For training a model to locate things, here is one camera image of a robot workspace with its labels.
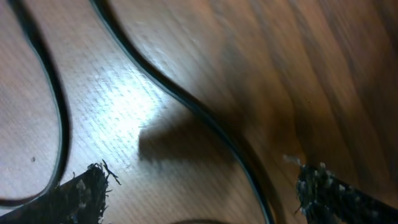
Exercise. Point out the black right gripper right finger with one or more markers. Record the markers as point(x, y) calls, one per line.
point(326, 199)

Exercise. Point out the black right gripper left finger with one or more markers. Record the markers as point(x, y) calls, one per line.
point(81, 200)

